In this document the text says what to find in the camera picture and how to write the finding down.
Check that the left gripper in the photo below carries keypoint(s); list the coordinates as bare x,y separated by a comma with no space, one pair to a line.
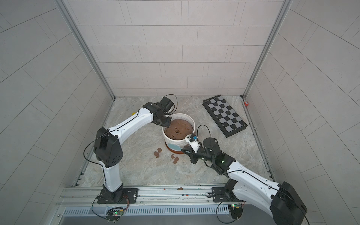
162,119

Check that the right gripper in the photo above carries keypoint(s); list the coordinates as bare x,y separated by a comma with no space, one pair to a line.
193,155

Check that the white ceramic pot with soil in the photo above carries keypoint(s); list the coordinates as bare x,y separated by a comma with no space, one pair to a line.
181,126

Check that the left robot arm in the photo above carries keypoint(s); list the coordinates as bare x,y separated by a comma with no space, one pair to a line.
108,144

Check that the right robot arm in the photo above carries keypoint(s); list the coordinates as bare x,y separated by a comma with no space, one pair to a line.
280,201

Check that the terracotta saucer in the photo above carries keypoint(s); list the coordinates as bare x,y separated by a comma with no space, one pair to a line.
173,151

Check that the black white checkerboard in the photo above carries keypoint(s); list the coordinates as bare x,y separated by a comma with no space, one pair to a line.
225,117

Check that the right controller board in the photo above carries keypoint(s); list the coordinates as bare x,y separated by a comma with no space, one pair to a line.
236,211

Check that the controller board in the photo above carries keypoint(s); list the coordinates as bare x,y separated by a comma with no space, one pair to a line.
114,214
236,211

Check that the left controller board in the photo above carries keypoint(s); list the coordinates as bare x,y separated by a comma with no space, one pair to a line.
114,214

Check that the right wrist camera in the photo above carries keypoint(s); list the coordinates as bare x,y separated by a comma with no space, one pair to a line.
192,140

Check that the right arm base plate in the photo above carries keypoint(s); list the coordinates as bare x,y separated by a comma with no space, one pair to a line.
220,194

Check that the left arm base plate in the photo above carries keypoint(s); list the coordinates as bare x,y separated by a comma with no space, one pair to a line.
122,196

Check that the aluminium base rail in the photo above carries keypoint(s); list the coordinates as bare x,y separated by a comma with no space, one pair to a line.
151,201

